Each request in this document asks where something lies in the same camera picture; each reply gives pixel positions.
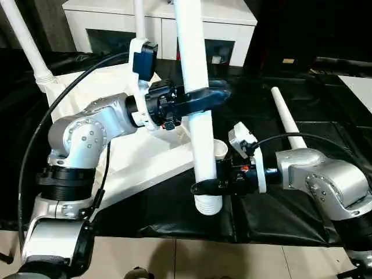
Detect white plastic table leg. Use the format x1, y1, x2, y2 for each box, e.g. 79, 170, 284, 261
133, 0, 148, 40
0, 0, 56, 94
171, 0, 225, 216
270, 87, 305, 151

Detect white plastic table top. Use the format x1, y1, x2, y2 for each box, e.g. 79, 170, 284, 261
43, 62, 230, 209

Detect black work mat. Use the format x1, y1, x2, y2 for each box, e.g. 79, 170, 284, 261
0, 48, 372, 245

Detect white cabinet with glass doors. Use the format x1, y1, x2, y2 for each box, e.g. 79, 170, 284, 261
62, 0, 259, 67

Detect black robot foot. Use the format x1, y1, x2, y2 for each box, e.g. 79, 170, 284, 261
125, 266, 155, 279

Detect white flat board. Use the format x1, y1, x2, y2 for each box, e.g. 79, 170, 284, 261
337, 74, 372, 115

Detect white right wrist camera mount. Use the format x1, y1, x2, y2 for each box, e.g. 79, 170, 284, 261
228, 121, 267, 195

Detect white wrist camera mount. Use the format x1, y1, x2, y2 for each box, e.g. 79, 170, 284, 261
127, 37, 160, 131
228, 121, 267, 195

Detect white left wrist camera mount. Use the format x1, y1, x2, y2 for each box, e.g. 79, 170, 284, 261
127, 37, 160, 131

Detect black metal rail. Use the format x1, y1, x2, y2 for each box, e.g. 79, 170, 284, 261
315, 56, 372, 70

